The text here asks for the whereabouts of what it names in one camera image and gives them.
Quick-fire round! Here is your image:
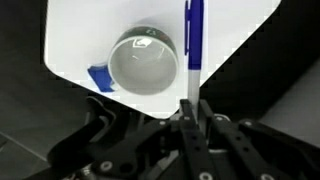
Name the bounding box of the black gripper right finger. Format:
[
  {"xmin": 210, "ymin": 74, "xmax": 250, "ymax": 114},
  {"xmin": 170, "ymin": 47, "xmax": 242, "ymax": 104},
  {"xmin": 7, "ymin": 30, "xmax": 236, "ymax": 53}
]
[{"xmin": 198, "ymin": 100, "xmax": 287, "ymax": 180}]

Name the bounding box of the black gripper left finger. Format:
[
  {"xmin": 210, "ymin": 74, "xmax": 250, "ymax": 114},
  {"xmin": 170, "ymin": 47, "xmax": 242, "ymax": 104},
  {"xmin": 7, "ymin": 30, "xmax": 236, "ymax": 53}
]
[{"xmin": 179, "ymin": 99, "xmax": 220, "ymax": 180}]

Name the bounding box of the blue and white marker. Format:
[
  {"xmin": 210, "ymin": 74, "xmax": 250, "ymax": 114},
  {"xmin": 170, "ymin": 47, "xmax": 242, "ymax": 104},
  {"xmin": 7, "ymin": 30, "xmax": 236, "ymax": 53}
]
[{"xmin": 184, "ymin": 0, "xmax": 204, "ymax": 113}]

